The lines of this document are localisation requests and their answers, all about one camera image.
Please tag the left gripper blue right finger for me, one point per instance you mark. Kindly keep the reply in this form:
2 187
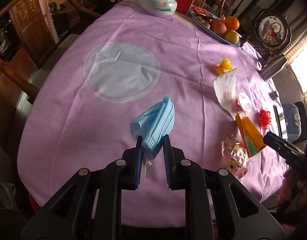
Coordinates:
168 159

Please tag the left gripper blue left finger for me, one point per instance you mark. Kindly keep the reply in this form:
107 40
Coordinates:
138 160

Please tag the blue face mask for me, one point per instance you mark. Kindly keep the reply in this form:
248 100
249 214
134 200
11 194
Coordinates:
152 125

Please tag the orange paper carton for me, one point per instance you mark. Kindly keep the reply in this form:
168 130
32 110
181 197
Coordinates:
252 138

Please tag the floral clear plastic bag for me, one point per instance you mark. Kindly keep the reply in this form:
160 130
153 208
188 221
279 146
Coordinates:
234 157

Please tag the clear jelly cup pink lid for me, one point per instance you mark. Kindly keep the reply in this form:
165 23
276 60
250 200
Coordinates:
241 103

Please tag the white plastic wrapper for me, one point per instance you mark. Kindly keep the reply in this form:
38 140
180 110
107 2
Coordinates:
225 90

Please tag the person's right hand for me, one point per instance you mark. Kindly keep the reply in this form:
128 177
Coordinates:
291 186

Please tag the blue cushioned chair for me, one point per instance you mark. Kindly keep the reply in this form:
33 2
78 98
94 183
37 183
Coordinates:
296 121

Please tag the black smartphone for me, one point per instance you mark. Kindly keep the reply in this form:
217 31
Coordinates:
278 121

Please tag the thermos lid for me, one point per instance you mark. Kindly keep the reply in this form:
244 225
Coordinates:
274 95

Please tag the steel thermos bottle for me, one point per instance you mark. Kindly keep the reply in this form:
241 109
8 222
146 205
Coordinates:
273 67

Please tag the purple tablecloth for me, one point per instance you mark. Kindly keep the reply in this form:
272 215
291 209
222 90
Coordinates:
121 65

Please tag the yellow yarn doll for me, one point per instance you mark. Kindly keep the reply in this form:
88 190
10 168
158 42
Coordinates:
223 67

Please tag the red apple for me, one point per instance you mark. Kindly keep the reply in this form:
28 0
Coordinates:
218 27

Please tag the blue fruit plate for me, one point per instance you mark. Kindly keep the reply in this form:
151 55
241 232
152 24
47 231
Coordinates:
203 19

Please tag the orange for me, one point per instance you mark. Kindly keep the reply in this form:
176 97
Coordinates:
232 23

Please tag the white ceramic lidded jar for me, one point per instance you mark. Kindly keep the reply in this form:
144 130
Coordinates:
159 7

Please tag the wooden armchair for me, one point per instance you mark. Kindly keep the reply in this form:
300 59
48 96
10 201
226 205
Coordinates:
35 36

